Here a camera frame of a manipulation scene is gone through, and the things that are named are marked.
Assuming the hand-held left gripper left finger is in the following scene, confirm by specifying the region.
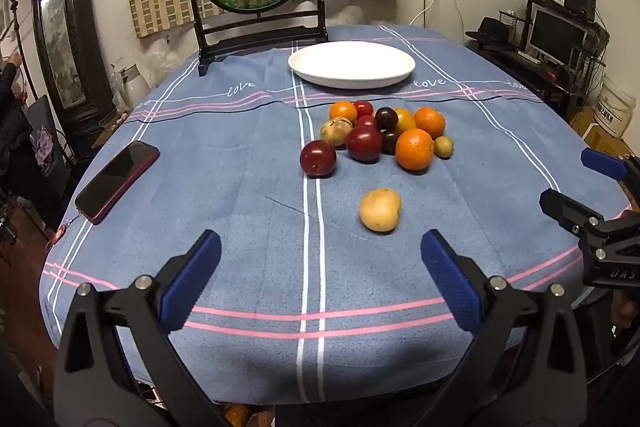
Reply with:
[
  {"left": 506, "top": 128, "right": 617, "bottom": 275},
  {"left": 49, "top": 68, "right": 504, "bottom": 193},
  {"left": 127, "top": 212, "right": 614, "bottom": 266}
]
[{"left": 52, "top": 229, "right": 228, "bottom": 427}]

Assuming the white jug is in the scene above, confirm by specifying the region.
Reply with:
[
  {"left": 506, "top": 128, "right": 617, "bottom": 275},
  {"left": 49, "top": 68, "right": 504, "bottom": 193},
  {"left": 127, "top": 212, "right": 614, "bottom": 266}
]
[{"left": 119, "top": 63, "right": 151, "bottom": 108}]

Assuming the blue striped tablecloth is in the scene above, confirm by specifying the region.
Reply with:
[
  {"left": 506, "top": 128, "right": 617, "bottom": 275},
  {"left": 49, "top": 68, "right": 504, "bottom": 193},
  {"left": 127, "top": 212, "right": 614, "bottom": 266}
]
[{"left": 39, "top": 24, "right": 633, "bottom": 408}]

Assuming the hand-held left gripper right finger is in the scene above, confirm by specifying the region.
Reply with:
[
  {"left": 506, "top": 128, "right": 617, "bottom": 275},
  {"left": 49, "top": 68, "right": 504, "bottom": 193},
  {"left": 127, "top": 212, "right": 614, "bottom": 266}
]
[{"left": 420, "top": 229, "right": 590, "bottom": 427}]

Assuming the red smartphone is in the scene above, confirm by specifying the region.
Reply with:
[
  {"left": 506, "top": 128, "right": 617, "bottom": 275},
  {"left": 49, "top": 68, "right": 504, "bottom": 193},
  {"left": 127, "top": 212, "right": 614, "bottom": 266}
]
[{"left": 75, "top": 140, "right": 161, "bottom": 225}]

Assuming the black hat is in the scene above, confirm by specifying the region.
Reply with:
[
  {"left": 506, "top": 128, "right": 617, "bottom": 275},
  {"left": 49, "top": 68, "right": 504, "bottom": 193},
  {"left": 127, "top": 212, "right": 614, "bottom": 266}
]
[{"left": 465, "top": 18, "right": 516, "bottom": 45}]

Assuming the white cable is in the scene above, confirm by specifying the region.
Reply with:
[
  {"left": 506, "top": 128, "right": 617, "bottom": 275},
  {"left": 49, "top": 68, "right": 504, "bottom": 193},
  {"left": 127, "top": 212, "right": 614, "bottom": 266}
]
[{"left": 410, "top": 0, "right": 442, "bottom": 28}]

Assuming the dark framed painting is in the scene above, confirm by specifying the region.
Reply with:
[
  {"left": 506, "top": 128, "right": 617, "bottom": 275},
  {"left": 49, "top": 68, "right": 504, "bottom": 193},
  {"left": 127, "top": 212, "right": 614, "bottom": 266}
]
[{"left": 31, "top": 0, "right": 118, "bottom": 128}]

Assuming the red phone charm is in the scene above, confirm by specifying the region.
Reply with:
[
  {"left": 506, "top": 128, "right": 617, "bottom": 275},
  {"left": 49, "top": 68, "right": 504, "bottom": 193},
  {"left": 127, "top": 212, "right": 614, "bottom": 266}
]
[{"left": 46, "top": 212, "right": 83, "bottom": 253}]

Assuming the dark media stand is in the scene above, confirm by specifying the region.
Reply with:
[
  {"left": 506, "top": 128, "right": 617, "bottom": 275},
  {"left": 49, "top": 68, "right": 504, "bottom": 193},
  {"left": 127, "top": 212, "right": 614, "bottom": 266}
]
[{"left": 467, "top": 0, "right": 611, "bottom": 118}]

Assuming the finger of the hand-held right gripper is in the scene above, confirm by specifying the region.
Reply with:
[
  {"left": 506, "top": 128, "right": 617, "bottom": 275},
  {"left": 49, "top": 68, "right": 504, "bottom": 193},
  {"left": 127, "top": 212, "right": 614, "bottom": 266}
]
[
  {"left": 581, "top": 148, "right": 640, "bottom": 182},
  {"left": 539, "top": 188, "right": 608, "bottom": 235}
]

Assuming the chair with purple cushion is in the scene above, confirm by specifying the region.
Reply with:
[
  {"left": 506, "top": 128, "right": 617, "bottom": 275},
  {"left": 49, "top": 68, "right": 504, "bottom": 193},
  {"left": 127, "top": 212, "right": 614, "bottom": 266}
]
[{"left": 27, "top": 94, "right": 76, "bottom": 170}]

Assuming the white bucket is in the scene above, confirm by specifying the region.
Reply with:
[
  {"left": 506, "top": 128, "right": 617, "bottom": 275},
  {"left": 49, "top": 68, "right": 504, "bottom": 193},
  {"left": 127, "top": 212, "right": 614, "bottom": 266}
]
[{"left": 595, "top": 74, "right": 638, "bottom": 138}]

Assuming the computer monitor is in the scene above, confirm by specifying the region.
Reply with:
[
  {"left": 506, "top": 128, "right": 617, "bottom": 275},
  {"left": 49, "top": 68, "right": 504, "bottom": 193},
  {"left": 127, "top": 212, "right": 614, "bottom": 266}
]
[{"left": 527, "top": 4, "right": 588, "bottom": 58}]

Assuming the large red plum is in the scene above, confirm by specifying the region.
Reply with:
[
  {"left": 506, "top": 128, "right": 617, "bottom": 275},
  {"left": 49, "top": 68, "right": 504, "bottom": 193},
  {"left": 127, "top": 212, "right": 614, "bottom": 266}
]
[
  {"left": 346, "top": 126, "right": 384, "bottom": 164},
  {"left": 300, "top": 140, "right": 337, "bottom": 178}
]

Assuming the white oval plate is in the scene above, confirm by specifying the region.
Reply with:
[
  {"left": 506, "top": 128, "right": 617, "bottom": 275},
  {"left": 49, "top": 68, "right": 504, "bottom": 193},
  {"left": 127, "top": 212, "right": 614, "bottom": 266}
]
[{"left": 287, "top": 41, "right": 417, "bottom": 90}]

